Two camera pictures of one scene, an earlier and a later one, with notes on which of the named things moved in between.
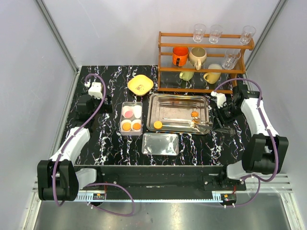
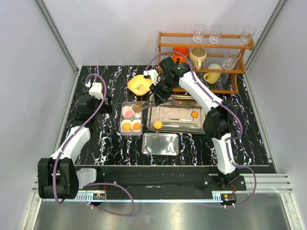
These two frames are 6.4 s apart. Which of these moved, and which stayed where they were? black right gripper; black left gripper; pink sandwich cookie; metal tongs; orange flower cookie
Moved: black right gripper; metal tongs
Stayed: pink sandwich cookie; black left gripper; orange flower cookie
